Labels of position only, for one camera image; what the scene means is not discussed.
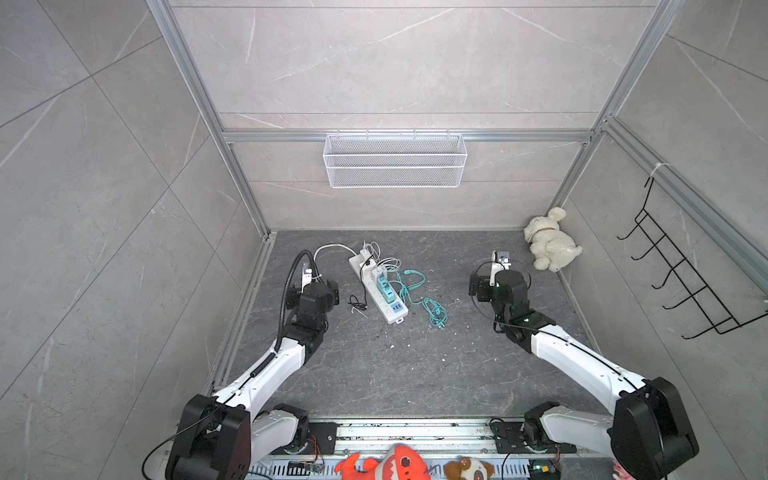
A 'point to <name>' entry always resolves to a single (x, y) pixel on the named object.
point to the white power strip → (392, 312)
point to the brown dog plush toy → (468, 469)
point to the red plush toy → (398, 463)
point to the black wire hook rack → (677, 264)
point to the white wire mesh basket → (400, 161)
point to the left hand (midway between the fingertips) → (311, 276)
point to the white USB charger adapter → (365, 255)
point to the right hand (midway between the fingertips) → (489, 269)
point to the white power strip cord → (330, 245)
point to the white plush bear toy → (551, 248)
